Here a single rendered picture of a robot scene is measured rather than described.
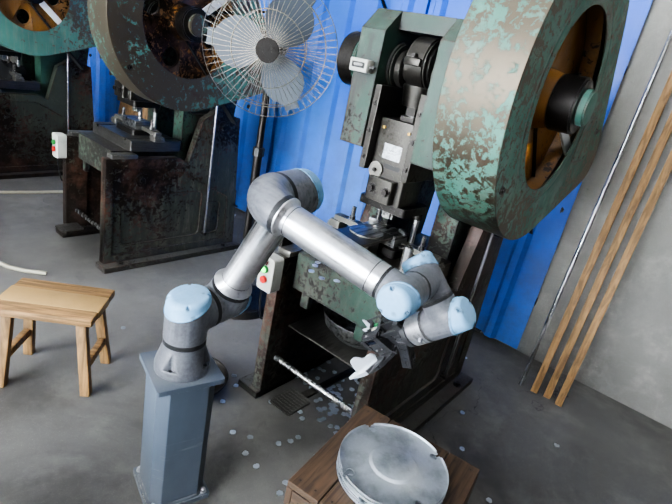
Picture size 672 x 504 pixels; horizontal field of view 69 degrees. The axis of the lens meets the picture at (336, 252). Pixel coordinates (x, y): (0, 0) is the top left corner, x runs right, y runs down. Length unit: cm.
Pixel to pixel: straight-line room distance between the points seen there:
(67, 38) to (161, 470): 336
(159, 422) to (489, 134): 113
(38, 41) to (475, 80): 346
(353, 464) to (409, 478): 14
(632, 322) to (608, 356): 22
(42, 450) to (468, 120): 162
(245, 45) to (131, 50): 55
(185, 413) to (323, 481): 42
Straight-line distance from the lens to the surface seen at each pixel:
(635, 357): 288
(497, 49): 123
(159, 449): 156
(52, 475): 186
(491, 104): 121
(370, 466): 138
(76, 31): 435
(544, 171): 180
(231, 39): 227
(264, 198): 108
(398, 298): 94
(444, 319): 108
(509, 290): 289
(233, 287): 139
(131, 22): 253
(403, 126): 169
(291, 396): 188
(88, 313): 196
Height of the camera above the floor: 133
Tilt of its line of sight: 21 degrees down
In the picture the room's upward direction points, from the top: 12 degrees clockwise
